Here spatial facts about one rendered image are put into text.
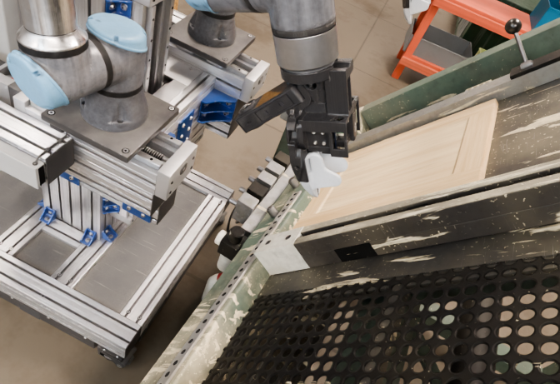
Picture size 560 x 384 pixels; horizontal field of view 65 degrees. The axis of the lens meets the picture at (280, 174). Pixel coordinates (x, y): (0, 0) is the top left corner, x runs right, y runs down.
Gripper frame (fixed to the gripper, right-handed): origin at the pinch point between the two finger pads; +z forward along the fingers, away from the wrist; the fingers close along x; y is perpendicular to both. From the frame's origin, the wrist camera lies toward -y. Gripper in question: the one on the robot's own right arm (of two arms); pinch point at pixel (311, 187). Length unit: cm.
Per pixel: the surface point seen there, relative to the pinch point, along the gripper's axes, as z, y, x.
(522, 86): 14, 32, 63
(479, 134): 16, 24, 44
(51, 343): 90, -112, 2
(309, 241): 24.8, -7.2, 12.0
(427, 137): 24, 12, 54
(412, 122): 26, 7, 65
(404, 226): 15.7, 12.2, 10.7
